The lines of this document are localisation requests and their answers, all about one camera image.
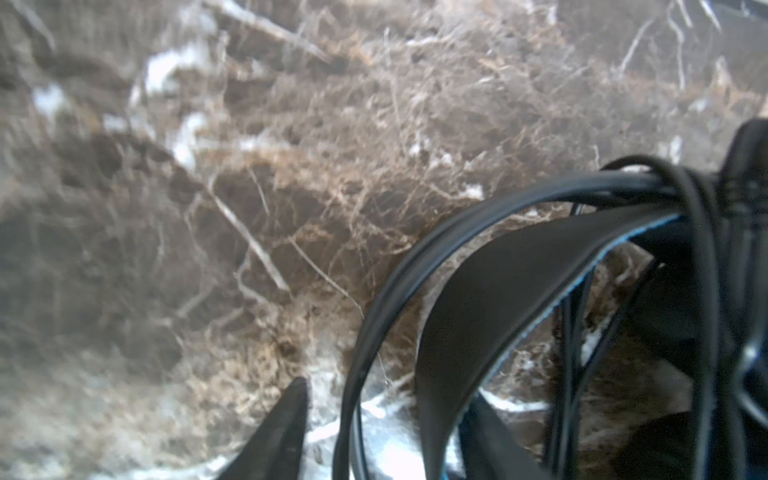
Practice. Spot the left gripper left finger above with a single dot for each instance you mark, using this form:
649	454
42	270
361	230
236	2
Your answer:
275	449

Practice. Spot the black blue headphones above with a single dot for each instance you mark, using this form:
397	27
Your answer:
679	254

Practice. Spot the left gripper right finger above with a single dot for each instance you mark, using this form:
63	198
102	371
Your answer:
489	450

